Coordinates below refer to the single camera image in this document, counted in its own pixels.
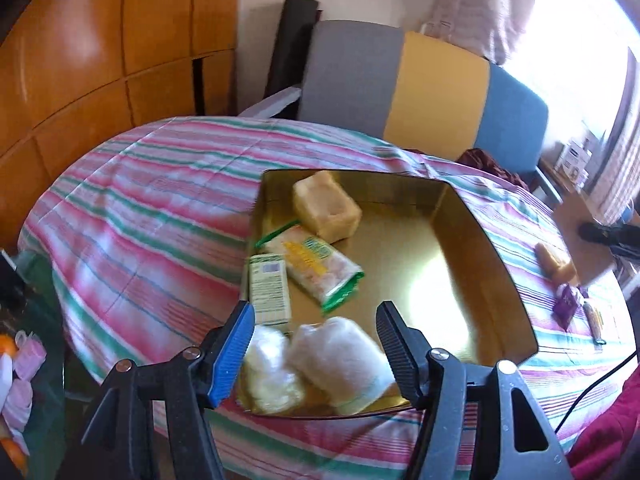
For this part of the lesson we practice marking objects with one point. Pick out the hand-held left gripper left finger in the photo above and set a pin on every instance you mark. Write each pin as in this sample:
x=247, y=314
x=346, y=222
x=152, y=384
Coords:
x=232, y=355

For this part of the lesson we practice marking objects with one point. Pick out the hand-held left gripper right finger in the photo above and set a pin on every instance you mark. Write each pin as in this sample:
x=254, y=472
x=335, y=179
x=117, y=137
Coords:
x=400, y=355

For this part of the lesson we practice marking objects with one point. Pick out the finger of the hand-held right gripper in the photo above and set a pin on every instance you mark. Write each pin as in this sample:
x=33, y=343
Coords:
x=595, y=232

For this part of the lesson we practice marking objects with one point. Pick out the clear white packet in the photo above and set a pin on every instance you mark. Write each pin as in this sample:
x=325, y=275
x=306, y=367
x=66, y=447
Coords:
x=270, y=370
x=340, y=365

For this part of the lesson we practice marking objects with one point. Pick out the small yellow sponge block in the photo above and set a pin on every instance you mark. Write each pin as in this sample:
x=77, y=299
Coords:
x=555, y=262

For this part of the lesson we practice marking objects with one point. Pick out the green white carton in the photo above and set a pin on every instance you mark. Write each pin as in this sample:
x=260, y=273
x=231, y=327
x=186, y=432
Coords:
x=270, y=290

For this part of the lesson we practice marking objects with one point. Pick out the purple tissue packet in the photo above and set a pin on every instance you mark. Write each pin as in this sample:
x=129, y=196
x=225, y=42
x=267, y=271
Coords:
x=567, y=305

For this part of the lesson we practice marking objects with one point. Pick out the gold tin box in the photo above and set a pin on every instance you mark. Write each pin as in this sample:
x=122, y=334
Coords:
x=440, y=280

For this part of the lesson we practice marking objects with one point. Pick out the green yellow noodle packet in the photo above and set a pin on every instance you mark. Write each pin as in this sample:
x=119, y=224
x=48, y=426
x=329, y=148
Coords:
x=595, y=320
x=310, y=260

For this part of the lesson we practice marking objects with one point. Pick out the large yellow sponge block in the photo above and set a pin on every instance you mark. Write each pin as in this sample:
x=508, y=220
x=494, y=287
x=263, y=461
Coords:
x=325, y=207

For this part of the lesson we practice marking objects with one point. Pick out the wooden side table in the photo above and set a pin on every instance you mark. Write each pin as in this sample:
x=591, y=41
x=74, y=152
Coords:
x=580, y=215

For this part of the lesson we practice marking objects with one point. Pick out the white printed box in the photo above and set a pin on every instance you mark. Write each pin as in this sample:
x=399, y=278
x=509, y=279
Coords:
x=572, y=162

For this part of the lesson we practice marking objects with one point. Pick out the pink patterned curtain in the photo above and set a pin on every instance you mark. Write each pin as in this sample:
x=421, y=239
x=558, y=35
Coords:
x=620, y=160
x=475, y=5

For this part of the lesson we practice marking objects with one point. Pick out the dark red cloth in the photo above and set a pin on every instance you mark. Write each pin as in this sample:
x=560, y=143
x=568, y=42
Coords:
x=480, y=157

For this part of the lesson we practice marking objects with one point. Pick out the striped tablecloth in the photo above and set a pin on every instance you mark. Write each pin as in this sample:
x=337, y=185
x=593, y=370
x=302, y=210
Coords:
x=150, y=220

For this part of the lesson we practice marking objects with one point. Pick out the green glass table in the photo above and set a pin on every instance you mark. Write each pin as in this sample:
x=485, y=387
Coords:
x=45, y=310

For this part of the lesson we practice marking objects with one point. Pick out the pink ruffled item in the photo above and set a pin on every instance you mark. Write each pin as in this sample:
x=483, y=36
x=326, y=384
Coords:
x=30, y=355
x=15, y=402

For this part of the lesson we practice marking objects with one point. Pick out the person's red clothing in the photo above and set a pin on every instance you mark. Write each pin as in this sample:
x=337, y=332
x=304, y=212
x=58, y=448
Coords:
x=610, y=435

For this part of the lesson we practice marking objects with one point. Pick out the window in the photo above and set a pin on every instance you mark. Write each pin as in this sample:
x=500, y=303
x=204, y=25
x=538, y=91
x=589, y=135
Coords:
x=575, y=20

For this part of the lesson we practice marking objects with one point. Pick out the orange round item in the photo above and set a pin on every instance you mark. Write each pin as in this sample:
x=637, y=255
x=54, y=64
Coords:
x=6, y=347

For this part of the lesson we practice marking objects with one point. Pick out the grey yellow blue chair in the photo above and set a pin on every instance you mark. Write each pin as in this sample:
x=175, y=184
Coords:
x=350, y=75

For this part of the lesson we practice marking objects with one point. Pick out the black rolled mat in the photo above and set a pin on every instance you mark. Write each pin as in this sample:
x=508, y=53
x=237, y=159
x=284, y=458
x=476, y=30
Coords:
x=287, y=45

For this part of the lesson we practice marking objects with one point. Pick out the wooden wardrobe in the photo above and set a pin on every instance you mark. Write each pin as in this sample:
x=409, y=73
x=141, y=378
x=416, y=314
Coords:
x=100, y=60

